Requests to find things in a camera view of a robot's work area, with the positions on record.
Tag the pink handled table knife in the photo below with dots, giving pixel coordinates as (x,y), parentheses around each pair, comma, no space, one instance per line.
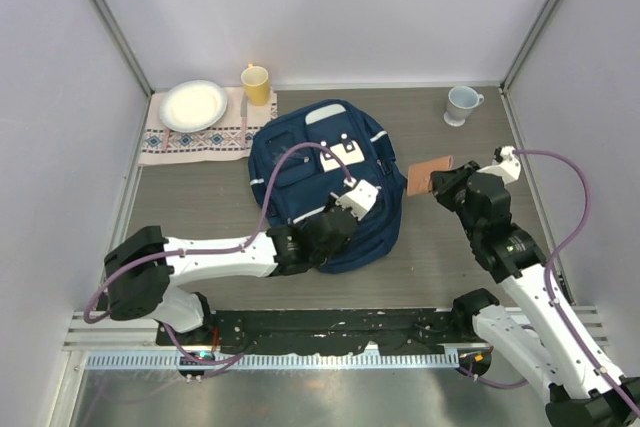
(244,114)

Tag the light blue footed cup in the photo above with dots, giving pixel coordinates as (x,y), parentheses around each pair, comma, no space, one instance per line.
(461,102)

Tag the tan leather wallet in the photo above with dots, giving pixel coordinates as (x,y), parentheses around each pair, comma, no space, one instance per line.
(419,179)

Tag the aluminium frame rail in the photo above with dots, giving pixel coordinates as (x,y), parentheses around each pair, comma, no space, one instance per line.
(142,333)

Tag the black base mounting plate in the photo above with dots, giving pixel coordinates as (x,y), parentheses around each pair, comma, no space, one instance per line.
(333,332)

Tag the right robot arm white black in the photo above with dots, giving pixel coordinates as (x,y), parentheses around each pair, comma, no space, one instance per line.
(577,382)

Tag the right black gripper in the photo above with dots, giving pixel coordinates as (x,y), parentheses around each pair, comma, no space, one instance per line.
(445,183)

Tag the pink handled fork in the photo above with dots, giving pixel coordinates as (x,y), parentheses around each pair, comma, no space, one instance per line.
(166,138)

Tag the yellow mug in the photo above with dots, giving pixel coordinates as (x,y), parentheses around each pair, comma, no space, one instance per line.
(256,83)

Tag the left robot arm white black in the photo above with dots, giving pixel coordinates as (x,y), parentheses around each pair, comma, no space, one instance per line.
(147,272)

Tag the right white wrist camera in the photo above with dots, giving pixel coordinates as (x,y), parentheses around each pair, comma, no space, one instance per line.
(505,164)

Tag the white paper plate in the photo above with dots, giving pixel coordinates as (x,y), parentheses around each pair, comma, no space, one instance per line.
(193,106)

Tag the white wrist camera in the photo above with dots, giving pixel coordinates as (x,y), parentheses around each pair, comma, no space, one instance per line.
(359,197)
(505,164)

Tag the white slotted cable duct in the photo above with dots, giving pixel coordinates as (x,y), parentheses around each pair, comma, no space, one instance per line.
(369,359)

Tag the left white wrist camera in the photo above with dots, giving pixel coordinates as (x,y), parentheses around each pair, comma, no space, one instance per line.
(359,197)

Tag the navy blue student backpack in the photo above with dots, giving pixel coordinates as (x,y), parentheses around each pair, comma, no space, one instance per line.
(308,177)

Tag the patterned cloth placemat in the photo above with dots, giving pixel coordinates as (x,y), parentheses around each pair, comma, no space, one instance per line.
(220,142)

